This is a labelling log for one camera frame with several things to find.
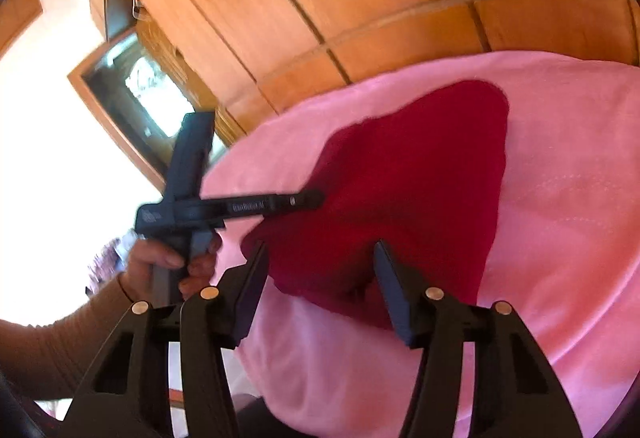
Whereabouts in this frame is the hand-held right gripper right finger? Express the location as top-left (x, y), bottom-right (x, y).
top-left (372, 241), bottom-right (583, 438)

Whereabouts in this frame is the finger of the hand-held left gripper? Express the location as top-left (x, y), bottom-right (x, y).
top-left (220, 189), bottom-right (324, 222)

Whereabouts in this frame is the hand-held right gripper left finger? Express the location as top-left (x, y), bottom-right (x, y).
top-left (62, 241), bottom-right (271, 438)

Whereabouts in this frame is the maroon printed t-shirt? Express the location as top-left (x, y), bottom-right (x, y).
top-left (240, 78), bottom-right (511, 331)

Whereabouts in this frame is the person's left forearm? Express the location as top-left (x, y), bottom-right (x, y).
top-left (0, 275), bottom-right (151, 401)

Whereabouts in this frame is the person's left hand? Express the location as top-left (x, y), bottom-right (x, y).
top-left (121, 233), bottom-right (224, 303)

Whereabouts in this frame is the wooden framed mirror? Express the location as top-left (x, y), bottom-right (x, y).
top-left (67, 28), bottom-right (223, 191)

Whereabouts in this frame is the pink blanket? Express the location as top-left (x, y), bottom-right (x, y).
top-left (200, 49), bottom-right (640, 438)

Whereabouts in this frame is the wooden door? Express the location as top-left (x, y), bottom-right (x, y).
top-left (0, 0), bottom-right (45, 62)

